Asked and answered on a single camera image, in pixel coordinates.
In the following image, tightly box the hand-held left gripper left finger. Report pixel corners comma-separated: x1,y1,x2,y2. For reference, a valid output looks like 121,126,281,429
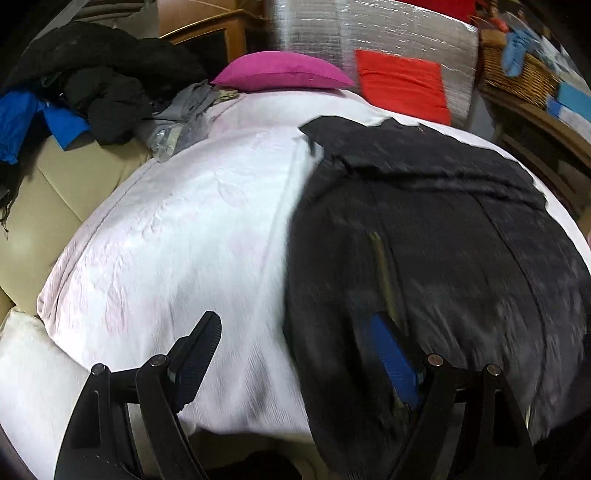
54,311,222,480

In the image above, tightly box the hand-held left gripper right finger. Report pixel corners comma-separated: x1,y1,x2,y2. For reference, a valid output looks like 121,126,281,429
365,313,541,480

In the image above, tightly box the dark quilted zip jacket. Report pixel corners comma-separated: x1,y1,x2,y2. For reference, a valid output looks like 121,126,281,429
284,116,591,480

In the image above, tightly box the white bed blanket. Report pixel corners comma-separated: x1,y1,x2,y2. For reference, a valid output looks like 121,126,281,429
37,90,591,435

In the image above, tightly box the cream white pillow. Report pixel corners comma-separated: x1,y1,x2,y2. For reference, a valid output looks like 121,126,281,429
0,308,93,462

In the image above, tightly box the beige sofa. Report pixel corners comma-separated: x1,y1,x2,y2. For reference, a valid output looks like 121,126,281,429
0,136,153,319

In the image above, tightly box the grey crumpled cloth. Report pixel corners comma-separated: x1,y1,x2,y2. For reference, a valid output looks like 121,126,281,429
136,80,241,162

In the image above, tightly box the rough wooden table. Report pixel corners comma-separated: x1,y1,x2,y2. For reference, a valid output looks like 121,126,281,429
478,83,591,217

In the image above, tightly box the red cushion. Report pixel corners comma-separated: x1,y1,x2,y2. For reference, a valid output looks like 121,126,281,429
355,50,452,125

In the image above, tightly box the bright blue garment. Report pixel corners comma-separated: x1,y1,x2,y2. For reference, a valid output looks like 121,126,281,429
0,90,90,164

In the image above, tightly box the pink cushion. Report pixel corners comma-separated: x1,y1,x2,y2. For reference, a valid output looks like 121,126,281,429
211,51,356,92

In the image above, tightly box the wicker basket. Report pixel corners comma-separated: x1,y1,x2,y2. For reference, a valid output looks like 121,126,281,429
480,34,559,95

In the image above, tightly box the black furry coat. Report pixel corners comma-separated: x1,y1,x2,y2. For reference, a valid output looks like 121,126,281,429
0,21,208,146

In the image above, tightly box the blue cardboard box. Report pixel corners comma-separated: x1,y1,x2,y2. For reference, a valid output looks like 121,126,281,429
547,83,591,121

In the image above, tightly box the light blue cloth in basket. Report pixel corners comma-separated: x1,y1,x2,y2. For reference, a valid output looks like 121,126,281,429
501,28,541,77

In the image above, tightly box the wooden cabinet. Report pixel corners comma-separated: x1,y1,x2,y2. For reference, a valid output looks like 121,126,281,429
157,0,273,77

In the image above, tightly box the silver bubble foil panel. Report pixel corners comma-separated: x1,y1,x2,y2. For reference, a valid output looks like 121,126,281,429
272,0,481,125

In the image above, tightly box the red fuzzy cloth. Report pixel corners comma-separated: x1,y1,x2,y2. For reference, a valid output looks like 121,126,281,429
416,0,476,21

